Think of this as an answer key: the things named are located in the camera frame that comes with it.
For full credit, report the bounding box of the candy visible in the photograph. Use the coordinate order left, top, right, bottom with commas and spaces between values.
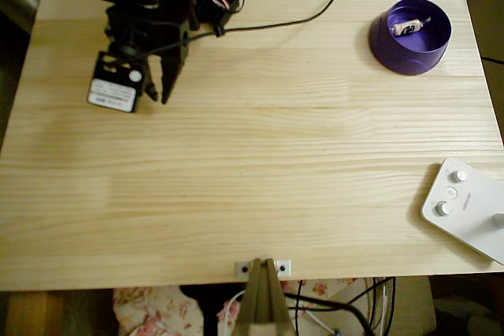
389, 16, 432, 38

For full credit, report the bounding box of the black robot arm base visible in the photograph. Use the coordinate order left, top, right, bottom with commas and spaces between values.
192, 0, 241, 32

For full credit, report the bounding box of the purple bowl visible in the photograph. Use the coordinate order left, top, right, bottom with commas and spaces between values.
368, 0, 454, 76

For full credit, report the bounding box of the floral cloth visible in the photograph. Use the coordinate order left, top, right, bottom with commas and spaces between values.
113, 277, 371, 336

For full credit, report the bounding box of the wooden table leg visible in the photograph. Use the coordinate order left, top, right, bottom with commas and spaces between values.
6, 290, 66, 336

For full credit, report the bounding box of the metal table clamp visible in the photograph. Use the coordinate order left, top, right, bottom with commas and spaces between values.
232, 257, 296, 336

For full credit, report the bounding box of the beige box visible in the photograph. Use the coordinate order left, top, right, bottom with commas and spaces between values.
326, 275, 437, 336

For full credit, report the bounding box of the white lamp base with knobs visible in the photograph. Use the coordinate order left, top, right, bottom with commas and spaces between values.
420, 157, 504, 267

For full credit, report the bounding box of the black cable with clip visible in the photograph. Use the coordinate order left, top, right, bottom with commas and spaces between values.
112, 0, 351, 65

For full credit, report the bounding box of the silver metal bracket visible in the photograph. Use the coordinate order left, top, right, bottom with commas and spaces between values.
235, 259, 293, 277

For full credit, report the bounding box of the white cable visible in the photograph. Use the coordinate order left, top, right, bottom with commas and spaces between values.
305, 309, 335, 336
217, 289, 247, 336

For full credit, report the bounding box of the thick black cable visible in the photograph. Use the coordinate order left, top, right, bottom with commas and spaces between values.
283, 291, 376, 336

